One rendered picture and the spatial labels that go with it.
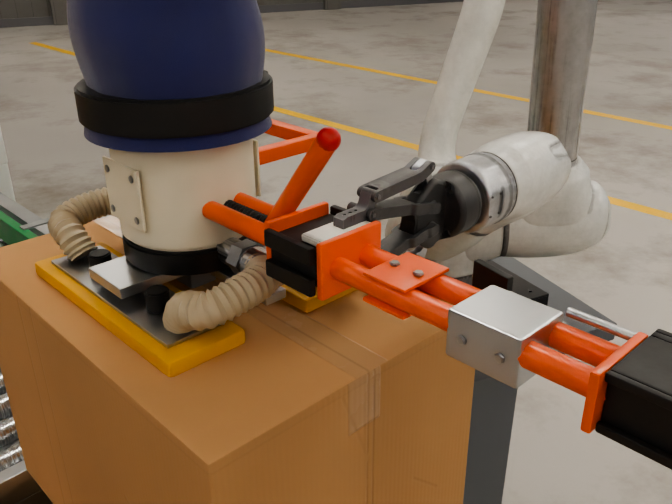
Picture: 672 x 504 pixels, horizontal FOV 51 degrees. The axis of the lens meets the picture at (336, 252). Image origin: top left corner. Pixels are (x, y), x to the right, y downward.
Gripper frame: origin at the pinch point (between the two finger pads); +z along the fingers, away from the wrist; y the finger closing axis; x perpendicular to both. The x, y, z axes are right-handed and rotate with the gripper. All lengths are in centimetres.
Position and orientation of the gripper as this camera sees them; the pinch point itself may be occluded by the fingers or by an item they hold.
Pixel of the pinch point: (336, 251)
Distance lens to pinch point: 69.7
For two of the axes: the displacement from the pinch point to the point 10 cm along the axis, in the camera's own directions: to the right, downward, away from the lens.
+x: -7.1, -3.1, 6.4
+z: -7.1, 3.1, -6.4
